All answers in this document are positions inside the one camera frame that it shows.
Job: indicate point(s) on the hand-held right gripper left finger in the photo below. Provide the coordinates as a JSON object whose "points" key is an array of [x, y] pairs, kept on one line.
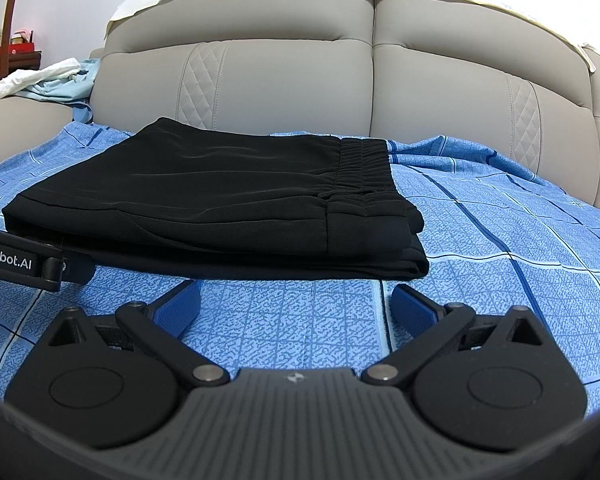
{"points": [[175, 310]]}

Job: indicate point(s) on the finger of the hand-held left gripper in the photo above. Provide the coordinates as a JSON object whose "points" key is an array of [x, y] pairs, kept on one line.
{"points": [[77, 267]]}

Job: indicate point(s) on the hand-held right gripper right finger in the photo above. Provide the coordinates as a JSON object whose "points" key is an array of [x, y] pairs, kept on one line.
{"points": [[416, 310]]}

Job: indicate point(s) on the black pants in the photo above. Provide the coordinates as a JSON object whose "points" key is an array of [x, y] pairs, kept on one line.
{"points": [[205, 195]]}

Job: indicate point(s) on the blue checked blanket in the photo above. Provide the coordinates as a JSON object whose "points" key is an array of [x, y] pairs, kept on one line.
{"points": [[290, 320]]}

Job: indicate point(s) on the light blue cloth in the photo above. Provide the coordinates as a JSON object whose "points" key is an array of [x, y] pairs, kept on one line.
{"points": [[65, 89]]}

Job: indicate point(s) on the white cloth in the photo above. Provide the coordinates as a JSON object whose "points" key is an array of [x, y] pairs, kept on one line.
{"points": [[30, 77]]}

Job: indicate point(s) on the wooden cabinet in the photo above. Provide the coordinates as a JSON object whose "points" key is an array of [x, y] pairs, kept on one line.
{"points": [[5, 72]]}

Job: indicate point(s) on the red box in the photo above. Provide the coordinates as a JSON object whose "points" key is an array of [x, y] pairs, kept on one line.
{"points": [[21, 47]]}

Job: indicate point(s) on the grey leather sofa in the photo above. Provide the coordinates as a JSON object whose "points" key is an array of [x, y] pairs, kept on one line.
{"points": [[290, 75]]}

